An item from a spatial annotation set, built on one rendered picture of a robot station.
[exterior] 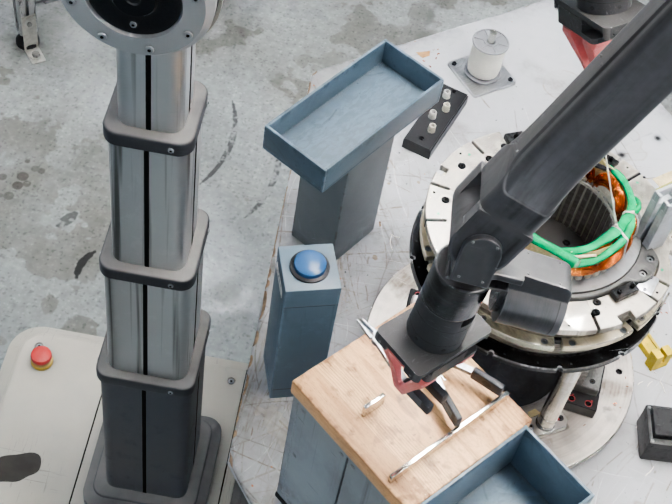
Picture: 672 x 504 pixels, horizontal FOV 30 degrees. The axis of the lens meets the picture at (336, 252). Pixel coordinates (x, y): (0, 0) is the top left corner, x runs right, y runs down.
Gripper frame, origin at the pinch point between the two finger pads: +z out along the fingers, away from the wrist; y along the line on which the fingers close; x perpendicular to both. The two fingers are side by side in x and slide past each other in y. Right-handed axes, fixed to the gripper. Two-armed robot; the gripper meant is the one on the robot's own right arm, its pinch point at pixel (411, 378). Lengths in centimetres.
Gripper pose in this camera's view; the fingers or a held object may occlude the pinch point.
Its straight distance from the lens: 129.8
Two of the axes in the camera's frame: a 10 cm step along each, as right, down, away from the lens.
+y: 7.6, -4.1, 5.1
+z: -2.0, 6.0, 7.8
